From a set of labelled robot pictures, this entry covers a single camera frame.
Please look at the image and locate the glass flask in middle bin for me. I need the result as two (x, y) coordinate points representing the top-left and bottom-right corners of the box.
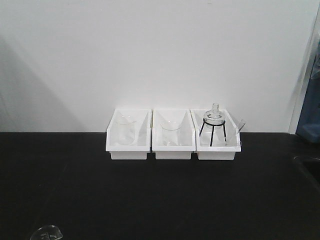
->
(160, 120), (182, 146)

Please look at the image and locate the white middle storage bin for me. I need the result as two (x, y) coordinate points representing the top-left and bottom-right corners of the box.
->
(152, 108), (196, 160)

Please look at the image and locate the white storage bin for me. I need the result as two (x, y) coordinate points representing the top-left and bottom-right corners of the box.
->
(105, 108), (152, 160)
(190, 109), (241, 161)
(152, 108), (196, 160)

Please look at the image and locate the glass beaker in left bin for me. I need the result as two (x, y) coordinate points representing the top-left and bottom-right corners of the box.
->
(115, 115), (136, 146)

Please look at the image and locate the white left storage bin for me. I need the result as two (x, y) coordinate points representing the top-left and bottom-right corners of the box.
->
(105, 108), (152, 160)

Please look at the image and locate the round glass flask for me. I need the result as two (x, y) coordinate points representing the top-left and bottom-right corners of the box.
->
(203, 103), (225, 125)

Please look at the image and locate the white right storage bin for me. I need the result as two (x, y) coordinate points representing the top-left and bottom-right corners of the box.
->
(190, 109), (241, 161)

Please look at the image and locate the glass test tube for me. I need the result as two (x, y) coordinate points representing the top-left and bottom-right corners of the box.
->
(225, 119), (247, 146)

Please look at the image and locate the blue drying rack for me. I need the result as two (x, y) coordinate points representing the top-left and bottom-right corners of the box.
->
(296, 62), (320, 144)

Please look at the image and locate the black sink basin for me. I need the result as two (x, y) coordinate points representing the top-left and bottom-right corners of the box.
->
(293, 155), (320, 192)

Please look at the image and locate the glass beaker near left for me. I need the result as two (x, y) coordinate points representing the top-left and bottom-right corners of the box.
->
(30, 225), (63, 240)

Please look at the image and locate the black wire tripod stand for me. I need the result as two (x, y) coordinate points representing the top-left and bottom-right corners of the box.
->
(199, 118), (227, 147)

